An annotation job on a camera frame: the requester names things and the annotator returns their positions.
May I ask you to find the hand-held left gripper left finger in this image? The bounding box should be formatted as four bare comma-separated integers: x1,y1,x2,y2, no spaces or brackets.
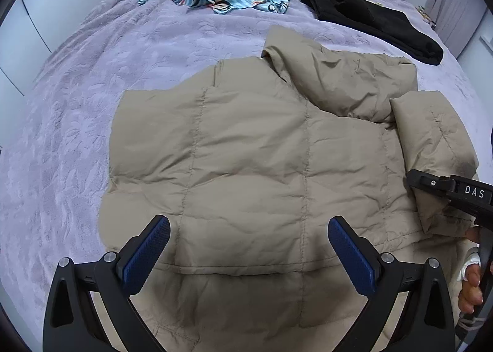
43,214,171,352

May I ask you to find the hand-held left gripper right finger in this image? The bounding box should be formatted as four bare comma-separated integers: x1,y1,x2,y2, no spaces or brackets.
327,216,457,352

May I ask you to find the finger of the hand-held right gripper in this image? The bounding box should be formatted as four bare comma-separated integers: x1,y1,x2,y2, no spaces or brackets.
406,169,457,207

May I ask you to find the beige puffer jacket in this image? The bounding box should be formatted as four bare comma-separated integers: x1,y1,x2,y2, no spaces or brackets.
98,25,480,352

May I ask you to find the person's right hand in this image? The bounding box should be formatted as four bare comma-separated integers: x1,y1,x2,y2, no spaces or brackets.
457,227,484,315

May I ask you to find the black garment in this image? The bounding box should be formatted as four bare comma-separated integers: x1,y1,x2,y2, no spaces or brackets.
298,0,444,65

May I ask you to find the grey curtain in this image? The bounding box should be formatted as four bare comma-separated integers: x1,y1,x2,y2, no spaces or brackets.
426,0,490,57

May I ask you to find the purple plush blanket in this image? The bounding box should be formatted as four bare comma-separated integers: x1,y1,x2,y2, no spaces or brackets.
0,0,493,352

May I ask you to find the white wardrobe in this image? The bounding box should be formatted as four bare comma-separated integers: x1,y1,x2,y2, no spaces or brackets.
0,0,112,100

